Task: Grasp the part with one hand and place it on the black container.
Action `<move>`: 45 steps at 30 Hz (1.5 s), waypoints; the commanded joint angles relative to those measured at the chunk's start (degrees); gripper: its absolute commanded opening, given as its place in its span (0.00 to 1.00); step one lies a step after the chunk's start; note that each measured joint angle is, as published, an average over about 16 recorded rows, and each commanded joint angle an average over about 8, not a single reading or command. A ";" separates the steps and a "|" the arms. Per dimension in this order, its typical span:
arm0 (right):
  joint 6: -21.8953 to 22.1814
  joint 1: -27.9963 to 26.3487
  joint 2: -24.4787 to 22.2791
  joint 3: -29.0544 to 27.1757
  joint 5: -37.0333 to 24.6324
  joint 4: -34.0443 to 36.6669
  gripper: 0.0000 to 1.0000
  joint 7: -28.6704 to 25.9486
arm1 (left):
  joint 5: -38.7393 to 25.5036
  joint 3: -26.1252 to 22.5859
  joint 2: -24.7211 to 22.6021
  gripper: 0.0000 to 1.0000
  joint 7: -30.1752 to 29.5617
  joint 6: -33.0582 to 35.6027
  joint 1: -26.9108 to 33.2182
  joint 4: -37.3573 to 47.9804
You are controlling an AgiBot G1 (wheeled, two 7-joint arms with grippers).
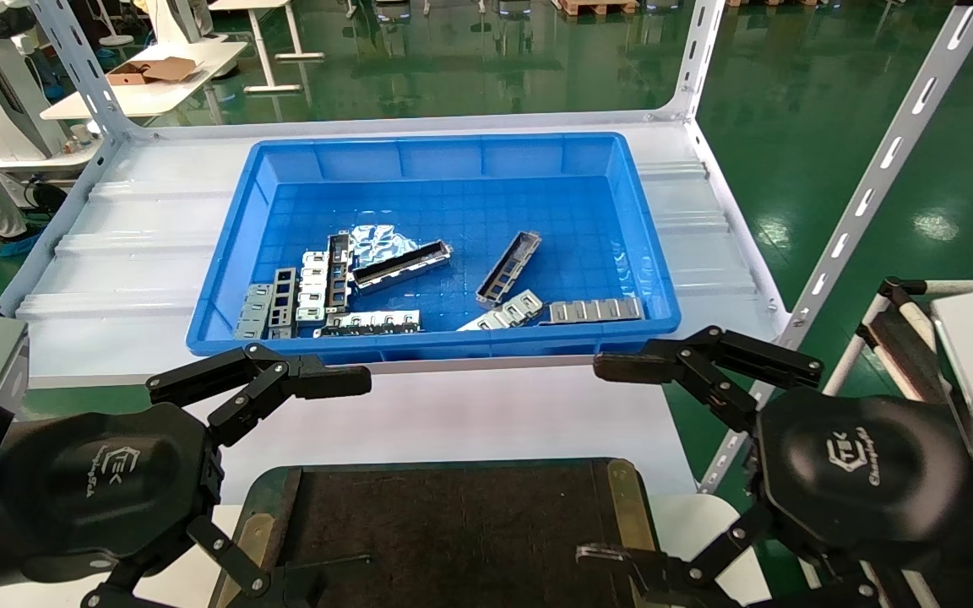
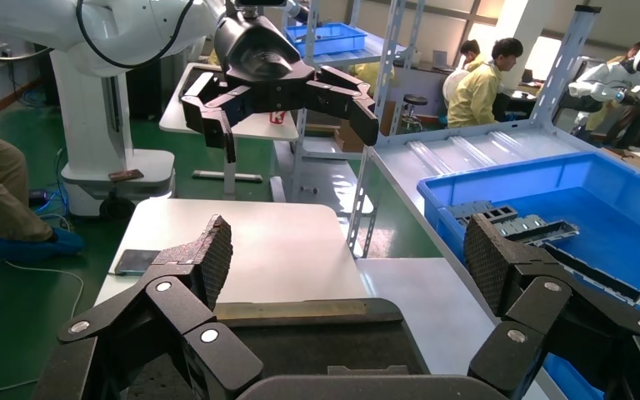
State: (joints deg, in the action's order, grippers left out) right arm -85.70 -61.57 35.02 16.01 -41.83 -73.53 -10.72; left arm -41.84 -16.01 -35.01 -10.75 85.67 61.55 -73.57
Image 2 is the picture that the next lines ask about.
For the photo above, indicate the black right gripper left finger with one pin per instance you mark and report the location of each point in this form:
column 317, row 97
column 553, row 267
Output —
column 187, row 309

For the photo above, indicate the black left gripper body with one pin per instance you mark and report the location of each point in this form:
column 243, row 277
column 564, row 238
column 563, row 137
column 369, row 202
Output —
column 259, row 60

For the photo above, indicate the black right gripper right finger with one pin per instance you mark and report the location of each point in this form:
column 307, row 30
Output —
column 546, row 298

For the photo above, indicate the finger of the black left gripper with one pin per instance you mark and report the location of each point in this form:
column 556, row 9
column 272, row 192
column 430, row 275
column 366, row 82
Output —
column 353, row 105
column 212, row 119

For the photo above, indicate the long black channel part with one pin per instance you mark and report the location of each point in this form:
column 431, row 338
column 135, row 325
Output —
column 596, row 274

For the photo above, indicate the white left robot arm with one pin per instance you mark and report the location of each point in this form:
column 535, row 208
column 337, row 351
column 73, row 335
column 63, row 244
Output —
column 22, row 22

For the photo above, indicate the long black silver-rimmed part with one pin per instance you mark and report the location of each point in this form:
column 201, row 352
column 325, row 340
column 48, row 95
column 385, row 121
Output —
column 541, row 229

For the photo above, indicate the dark part with square holes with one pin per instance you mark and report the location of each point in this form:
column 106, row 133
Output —
column 496, row 212

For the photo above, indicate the black flat container tray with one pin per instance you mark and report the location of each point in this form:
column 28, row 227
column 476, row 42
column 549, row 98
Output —
column 309, row 348

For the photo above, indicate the closed cardboard box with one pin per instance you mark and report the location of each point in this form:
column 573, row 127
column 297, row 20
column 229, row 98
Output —
column 347, row 141

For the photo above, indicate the white desk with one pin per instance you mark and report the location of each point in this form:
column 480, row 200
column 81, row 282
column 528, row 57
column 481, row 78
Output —
column 254, row 130

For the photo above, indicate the grey background shelf rack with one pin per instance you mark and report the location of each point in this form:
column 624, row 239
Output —
column 306, row 110

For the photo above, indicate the red white cup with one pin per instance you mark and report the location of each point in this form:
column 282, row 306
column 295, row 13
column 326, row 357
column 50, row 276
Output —
column 277, row 117

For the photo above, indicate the black round stool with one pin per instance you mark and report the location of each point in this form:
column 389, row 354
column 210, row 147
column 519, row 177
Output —
column 415, row 100

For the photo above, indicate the small blue plastic bin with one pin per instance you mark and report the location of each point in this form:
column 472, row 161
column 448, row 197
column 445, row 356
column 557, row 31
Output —
column 325, row 38

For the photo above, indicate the dark smartphone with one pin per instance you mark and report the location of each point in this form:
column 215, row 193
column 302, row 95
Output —
column 135, row 262

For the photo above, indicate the large blue plastic bin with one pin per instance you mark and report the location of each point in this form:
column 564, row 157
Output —
column 618, row 221

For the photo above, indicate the black-haired person in yellow coat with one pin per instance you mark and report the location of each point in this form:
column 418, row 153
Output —
column 474, row 94

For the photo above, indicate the person behind yellow-coated worker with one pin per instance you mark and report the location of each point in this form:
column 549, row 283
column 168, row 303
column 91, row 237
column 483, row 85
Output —
column 470, row 50

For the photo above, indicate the white humanoid robot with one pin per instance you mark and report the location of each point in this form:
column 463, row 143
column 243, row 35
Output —
column 607, row 80

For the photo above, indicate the dark object on pedestal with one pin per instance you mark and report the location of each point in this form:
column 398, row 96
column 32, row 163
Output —
column 125, row 175

